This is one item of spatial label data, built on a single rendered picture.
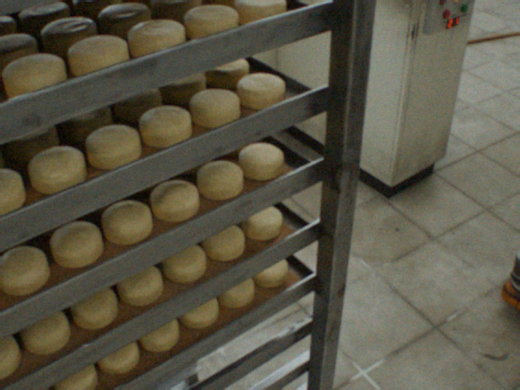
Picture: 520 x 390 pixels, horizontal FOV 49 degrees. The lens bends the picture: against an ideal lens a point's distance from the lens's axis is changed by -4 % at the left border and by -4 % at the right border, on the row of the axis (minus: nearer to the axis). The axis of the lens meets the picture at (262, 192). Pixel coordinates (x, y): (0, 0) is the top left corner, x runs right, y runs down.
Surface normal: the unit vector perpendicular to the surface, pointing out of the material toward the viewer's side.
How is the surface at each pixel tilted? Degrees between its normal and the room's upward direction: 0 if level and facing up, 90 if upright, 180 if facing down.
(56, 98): 90
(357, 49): 90
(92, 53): 0
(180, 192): 0
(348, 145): 90
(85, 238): 0
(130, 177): 90
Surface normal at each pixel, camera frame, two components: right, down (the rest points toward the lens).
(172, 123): 0.00, -0.79
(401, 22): -0.79, 0.38
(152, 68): 0.61, 0.47
